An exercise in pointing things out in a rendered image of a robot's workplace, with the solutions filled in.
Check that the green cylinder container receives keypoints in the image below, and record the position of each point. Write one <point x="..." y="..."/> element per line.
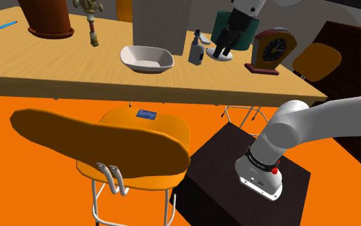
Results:
<point x="250" y="34"/>

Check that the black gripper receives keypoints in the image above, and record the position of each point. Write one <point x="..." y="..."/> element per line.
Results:
<point x="239" y="20"/>

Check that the brown mantel clock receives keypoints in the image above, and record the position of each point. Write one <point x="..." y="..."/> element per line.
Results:
<point x="274" y="50"/>

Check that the brown round pot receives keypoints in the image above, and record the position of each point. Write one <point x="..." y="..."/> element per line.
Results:
<point x="47" y="17"/>

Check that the white bowl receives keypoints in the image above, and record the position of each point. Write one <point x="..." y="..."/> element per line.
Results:
<point x="145" y="59"/>

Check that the blue pen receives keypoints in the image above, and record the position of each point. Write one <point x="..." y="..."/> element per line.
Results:
<point x="3" y="26"/>

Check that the wooden table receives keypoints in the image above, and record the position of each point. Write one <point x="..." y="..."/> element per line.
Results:
<point x="42" y="65"/>

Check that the grey upright box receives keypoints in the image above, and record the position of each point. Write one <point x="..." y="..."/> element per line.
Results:
<point x="160" y="25"/>

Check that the orange chair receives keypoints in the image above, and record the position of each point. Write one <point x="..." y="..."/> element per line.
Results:
<point x="105" y="147"/>
<point x="124" y="11"/>
<point x="316" y="61"/>

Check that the dark robot stand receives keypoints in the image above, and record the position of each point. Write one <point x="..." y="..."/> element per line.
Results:
<point x="217" y="175"/>

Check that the small white curved object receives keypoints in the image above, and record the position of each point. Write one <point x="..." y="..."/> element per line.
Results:
<point x="205" y="38"/>

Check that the dark wooden cabinet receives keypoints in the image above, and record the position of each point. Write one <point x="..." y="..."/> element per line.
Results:
<point x="358" y="62"/>

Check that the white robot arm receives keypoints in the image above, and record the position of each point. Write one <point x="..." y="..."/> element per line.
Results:
<point x="295" y="128"/>

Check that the brass and red figure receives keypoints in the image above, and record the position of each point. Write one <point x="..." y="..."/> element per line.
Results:
<point x="92" y="28"/>

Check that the grey spray bottle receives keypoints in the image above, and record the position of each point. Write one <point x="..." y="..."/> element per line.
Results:
<point x="196" y="53"/>

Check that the white round plate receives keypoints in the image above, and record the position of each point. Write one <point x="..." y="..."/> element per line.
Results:
<point x="210" y="53"/>

